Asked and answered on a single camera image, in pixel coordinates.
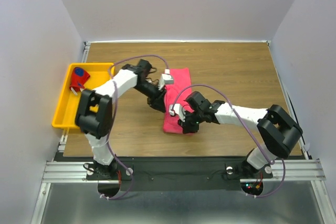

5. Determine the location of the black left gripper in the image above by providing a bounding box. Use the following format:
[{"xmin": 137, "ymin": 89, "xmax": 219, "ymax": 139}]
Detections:
[{"xmin": 133, "ymin": 80, "xmax": 166, "ymax": 113}]

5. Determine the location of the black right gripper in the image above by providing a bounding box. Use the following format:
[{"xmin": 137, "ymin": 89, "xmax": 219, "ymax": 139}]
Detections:
[{"xmin": 177, "ymin": 109, "xmax": 204, "ymax": 134}]

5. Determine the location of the pink towel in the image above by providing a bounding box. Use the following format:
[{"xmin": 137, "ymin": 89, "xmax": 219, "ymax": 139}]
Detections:
[{"xmin": 162, "ymin": 67, "xmax": 196, "ymax": 135}]

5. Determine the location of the red and blue patterned towel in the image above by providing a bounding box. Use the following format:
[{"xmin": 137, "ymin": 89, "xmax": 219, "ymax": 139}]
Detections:
[{"xmin": 69, "ymin": 67, "xmax": 90, "ymax": 95}]

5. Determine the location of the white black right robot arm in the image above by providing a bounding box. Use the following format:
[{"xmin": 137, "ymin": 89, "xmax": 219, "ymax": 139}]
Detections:
[{"xmin": 169, "ymin": 91, "xmax": 303, "ymax": 177}]

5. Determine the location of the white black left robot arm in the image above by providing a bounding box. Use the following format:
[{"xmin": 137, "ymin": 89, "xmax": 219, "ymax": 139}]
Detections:
[{"xmin": 75, "ymin": 59, "xmax": 174, "ymax": 179}]

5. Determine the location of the yellow plastic tray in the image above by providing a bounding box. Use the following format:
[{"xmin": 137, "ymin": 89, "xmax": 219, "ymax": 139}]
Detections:
[{"xmin": 52, "ymin": 62, "xmax": 113, "ymax": 130}]

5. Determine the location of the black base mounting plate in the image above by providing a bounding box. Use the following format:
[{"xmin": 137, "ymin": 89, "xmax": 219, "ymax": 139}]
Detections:
[{"xmin": 86, "ymin": 156, "xmax": 273, "ymax": 191}]

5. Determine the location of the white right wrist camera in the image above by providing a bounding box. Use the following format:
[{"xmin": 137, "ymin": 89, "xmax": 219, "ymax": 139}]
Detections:
[{"xmin": 169, "ymin": 103, "xmax": 186, "ymax": 122}]

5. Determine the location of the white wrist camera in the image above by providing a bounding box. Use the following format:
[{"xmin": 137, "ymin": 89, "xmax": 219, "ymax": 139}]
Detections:
[
  {"xmin": 158, "ymin": 69, "xmax": 174, "ymax": 90},
  {"xmin": 169, "ymin": 103, "xmax": 186, "ymax": 122}
]

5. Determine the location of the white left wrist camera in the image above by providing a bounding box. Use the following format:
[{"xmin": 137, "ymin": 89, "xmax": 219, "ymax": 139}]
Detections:
[{"xmin": 158, "ymin": 69, "xmax": 174, "ymax": 90}]

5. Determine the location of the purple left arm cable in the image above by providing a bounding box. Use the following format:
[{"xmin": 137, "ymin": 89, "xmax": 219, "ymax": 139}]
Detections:
[{"xmin": 98, "ymin": 54, "xmax": 170, "ymax": 200}]

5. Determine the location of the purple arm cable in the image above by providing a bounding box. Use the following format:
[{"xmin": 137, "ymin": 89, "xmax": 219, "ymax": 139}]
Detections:
[
  {"xmin": 170, "ymin": 84, "xmax": 286, "ymax": 199},
  {"xmin": 98, "ymin": 54, "xmax": 170, "ymax": 200}
]

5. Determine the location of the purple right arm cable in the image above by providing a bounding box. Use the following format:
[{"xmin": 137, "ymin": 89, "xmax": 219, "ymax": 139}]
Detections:
[{"xmin": 170, "ymin": 84, "xmax": 286, "ymax": 199}]

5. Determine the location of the aluminium front frame rail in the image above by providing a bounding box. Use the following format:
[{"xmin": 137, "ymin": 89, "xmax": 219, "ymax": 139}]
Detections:
[{"xmin": 42, "ymin": 158, "xmax": 326, "ymax": 183}]

